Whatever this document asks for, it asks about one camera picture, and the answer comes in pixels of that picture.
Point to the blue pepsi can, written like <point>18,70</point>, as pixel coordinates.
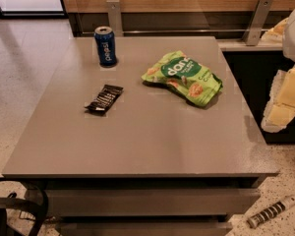
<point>105,42</point>

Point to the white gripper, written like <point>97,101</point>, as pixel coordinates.
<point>281,102</point>

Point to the white power strip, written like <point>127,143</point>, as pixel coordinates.
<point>271,212</point>

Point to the metal bracket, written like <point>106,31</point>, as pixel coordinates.
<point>253,32</point>
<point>115,16</point>

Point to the black candy bar wrapper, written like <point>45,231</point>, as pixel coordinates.
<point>105,99</point>

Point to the green snack bag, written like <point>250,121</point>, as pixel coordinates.
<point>196,82</point>

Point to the left metal bracket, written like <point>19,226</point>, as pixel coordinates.
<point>115,16</point>

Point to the grey table drawer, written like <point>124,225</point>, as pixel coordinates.
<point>150,202</point>

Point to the black chair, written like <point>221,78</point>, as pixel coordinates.
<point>39,211</point>

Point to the right metal bracket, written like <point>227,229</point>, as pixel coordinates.
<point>253,32</point>

